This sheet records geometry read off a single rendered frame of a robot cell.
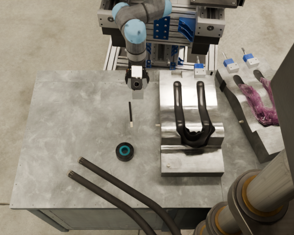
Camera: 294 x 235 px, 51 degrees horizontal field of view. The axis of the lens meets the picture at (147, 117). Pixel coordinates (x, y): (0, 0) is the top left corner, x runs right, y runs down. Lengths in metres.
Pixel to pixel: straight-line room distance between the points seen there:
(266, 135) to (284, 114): 1.07
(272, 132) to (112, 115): 0.72
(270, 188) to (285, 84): 0.21
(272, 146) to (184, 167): 0.37
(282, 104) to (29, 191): 1.22
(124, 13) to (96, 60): 1.56
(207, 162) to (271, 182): 0.87
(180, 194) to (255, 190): 0.82
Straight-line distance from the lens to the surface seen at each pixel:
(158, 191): 1.34
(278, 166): 0.45
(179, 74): 1.53
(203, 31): 1.63
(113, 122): 1.47
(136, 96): 1.39
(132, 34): 1.10
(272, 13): 3.29
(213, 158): 1.35
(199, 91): 1.47
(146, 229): 1.21
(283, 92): 0.34
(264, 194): 0.52
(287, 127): 0.33
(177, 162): 1.32
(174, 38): 1.85
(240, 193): 0.59
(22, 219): 2.28
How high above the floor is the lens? 2.09
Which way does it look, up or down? 61 degrees down
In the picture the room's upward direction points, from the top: straight up
